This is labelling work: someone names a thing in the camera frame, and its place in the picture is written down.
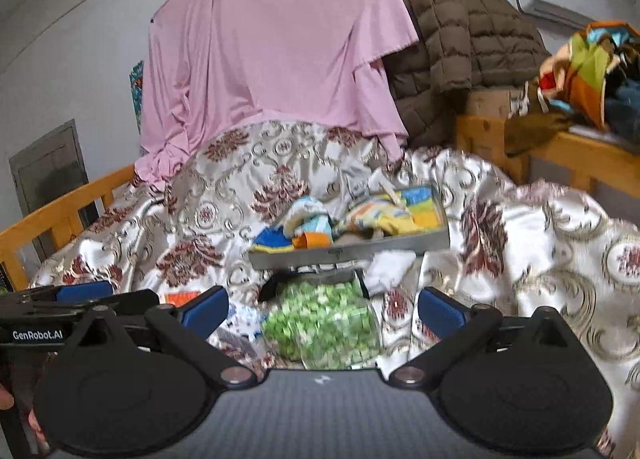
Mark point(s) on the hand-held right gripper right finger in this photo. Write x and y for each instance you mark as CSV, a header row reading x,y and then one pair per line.
x,y
442,313

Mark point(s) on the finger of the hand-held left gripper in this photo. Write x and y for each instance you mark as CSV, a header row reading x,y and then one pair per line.
x,y
85,291
135,303

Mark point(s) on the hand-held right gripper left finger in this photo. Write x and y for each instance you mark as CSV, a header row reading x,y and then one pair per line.
x,y
205,313

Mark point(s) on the metal tray with cartoon lining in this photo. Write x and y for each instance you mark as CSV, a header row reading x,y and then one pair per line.
x,y
350,254

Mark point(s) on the yellow striped towel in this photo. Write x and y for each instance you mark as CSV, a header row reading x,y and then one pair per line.
x,y
380,219

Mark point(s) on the clear bag of green pieces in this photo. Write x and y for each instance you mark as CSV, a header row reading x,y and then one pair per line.
x,y
320,324

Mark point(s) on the person's left hand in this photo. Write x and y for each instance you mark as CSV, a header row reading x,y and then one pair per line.
x,y
5,398

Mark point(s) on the white and orange box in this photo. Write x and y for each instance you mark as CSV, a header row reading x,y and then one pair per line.
x,y
180,299

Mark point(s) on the white cloth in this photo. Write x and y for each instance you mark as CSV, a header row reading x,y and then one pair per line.
x,y
395,269

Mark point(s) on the black cloth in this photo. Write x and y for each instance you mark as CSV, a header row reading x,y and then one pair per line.
x,y
272,286

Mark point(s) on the floral satin blanket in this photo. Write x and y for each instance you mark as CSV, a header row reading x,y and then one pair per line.
x,y
550,249

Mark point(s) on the white and blue towel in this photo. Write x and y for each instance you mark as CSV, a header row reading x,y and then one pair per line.
x,y
307,211

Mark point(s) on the brown bag with white print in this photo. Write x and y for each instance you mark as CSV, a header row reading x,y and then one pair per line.
x,y
530,131

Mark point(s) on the cardboard box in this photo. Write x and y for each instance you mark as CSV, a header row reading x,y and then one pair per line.
x,y
490,104

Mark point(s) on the pile of colourful clothes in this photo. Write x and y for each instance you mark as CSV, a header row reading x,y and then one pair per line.
x,y
585,89

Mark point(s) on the dark blue cloth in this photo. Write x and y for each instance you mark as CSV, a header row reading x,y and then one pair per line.
x,y
625,109

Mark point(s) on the brown quilted jacket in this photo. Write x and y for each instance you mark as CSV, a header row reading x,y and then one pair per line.
x,y
450,39

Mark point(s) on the pink sheet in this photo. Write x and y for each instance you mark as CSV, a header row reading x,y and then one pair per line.
x,y
275,39

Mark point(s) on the wooden bed rail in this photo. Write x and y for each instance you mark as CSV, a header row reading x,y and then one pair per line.
x,y
50,219

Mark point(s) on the grey wall panel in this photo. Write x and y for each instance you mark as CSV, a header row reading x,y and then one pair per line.
x,y
45,169

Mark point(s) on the small colourful wall poster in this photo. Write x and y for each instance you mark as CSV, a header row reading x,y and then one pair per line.
x,y
136,94

